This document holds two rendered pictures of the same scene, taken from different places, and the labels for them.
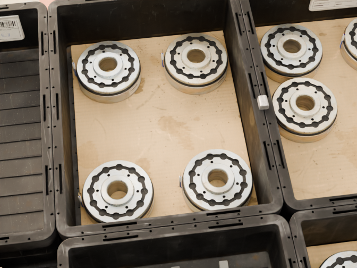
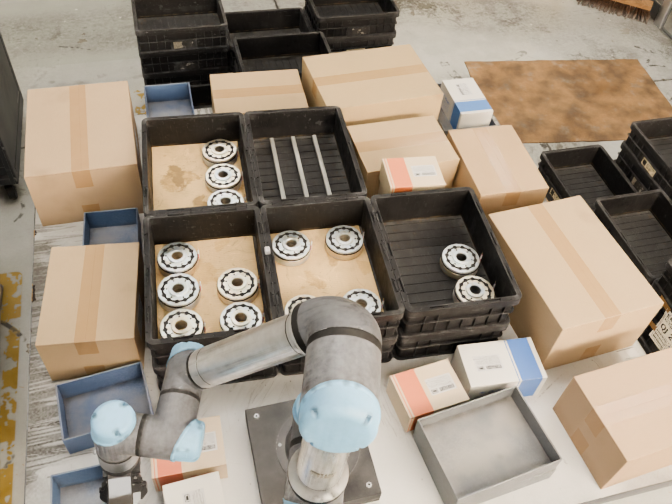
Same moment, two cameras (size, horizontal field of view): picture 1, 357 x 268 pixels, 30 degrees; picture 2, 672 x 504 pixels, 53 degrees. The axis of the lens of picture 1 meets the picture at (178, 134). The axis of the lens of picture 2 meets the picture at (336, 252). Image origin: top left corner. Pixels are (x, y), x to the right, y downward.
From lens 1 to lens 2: 1.68 m
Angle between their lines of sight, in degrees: 70
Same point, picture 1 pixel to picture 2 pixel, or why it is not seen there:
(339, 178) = (221, 257)
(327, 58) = (214, 326)
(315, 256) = not seen: hidden behind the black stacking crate
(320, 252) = not seen: hidden behind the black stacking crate
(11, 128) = (412, 281)
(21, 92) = (413, 302)
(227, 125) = (284, 284)
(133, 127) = (340, 282)
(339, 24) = not seen: hidden behind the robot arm
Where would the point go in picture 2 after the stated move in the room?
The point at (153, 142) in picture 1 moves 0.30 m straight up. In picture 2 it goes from (327, 274) to (336, 192)
